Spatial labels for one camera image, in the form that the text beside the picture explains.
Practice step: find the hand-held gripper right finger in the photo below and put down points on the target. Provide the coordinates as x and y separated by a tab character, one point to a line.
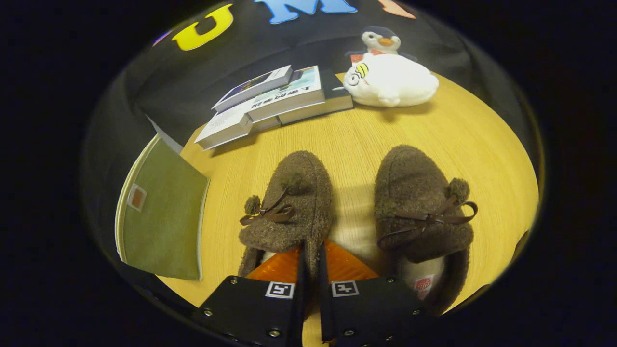
326	299

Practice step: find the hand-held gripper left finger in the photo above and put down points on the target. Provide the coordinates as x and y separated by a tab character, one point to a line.
299	299

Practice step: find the brown fuzzy shoe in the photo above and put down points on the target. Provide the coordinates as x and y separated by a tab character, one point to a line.
414	183
308	193

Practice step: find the green storage box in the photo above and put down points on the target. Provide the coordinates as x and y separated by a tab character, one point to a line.
164	226

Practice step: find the black cover book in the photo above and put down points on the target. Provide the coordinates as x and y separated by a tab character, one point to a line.
335	94

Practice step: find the light blue cover book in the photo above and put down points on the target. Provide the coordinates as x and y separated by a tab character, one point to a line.
289	94

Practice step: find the small white book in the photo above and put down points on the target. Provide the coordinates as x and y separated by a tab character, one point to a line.
255	86

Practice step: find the white seal plush toy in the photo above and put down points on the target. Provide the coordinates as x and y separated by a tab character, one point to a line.
395	79

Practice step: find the penguin plush toy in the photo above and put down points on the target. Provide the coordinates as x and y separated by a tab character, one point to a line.
383	41

